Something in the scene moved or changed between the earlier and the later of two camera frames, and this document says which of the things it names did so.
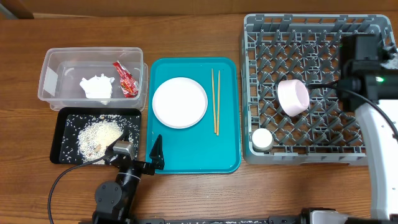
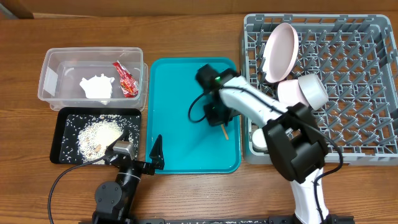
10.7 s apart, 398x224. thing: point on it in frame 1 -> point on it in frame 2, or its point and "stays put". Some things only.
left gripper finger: (124, 137) stays put
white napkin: (98, 88) stays put
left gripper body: (144, 167) stays put
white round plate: (180, 102) -> (281, 52)
